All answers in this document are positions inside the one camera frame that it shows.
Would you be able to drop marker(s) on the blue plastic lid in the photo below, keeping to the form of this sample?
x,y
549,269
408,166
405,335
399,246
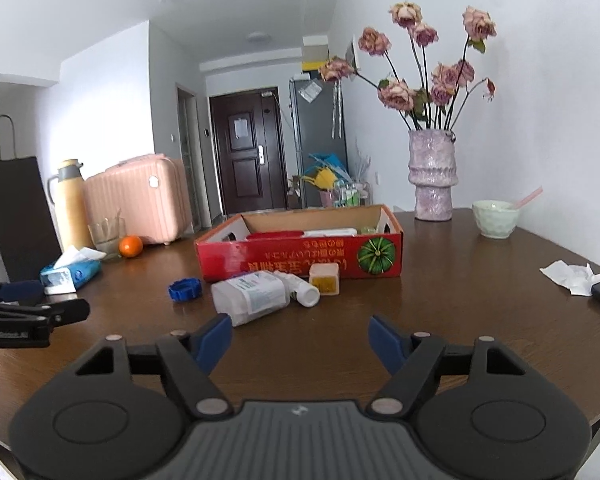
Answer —
x,y
184,290

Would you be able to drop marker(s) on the wall poster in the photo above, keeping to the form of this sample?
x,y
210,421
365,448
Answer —
x,y
352,55

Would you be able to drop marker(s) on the blue yellow toy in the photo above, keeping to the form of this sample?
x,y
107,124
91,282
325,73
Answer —
x,y
325,177

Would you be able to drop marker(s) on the large white plastic bottle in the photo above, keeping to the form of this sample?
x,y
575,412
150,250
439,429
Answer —
x,y
250,297

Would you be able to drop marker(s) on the small white yellow box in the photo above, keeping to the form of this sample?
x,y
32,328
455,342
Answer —
x,y
325,280

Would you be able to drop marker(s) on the black paper bag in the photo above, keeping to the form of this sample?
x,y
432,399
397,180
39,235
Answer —
x,y
20,220

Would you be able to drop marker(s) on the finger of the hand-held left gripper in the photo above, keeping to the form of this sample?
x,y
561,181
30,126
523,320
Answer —
x,y
65,310
22,291

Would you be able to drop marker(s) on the yellow thermos jug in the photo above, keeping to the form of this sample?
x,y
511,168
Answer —
x,y
72,210

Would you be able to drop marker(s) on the small green white item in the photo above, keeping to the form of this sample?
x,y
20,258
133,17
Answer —
x,y
369,230

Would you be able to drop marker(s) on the white red lint brush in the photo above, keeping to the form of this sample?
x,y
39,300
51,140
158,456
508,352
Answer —
x,y
275,234

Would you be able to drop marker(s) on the grey refrigerator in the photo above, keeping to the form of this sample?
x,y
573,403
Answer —
x,y
315,130

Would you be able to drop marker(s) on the pale green bowl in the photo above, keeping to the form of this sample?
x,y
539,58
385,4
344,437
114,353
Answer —
x,y
495,222

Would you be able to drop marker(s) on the pink ceramic vase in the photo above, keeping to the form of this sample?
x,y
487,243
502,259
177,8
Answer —
x,y
432,180

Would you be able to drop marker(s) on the crumpled white tissue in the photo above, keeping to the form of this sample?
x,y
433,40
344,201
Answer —
x,y
570,275

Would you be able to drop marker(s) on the paper note on refrigerator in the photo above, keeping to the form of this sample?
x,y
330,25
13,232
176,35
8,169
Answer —
x,y
311,92

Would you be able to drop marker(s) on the round ceiling lamp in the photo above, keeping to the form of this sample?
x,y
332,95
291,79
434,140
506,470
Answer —
x,y
259,37

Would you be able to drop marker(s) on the clear drinking glass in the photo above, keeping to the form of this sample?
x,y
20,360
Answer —
x,y
105,240

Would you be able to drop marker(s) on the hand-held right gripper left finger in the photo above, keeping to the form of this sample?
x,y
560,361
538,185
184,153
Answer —
x,y
212,340

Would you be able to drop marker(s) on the dark brown entrance door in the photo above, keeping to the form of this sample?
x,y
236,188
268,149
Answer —
x,y
240,160

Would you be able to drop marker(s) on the blue tissue pack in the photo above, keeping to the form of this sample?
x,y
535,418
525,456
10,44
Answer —
x,y
70,275

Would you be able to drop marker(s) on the interior side door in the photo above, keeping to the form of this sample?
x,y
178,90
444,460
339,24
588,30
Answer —
x,y
187,160

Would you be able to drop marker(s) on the orange fruit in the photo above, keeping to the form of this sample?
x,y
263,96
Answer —
x,y
130,246

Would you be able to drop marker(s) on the storage cart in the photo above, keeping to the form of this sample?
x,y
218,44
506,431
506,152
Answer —
x,y
355,195

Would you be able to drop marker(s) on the pink spoon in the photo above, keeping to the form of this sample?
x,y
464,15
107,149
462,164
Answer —
x,y
527,196

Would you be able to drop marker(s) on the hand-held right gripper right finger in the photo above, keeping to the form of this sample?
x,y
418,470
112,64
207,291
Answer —
x,y
387,340

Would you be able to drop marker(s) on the pink suitcase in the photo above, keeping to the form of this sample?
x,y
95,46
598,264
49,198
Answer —
x,y
135,200

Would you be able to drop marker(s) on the dried rose bouquet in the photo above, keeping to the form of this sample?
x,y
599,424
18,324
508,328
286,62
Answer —
x,y
397,95

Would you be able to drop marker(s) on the red cardboard box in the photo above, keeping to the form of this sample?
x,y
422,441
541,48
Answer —
x,y
290,260

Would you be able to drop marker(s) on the small white bottle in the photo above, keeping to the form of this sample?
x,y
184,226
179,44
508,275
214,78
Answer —
x,y
305,294

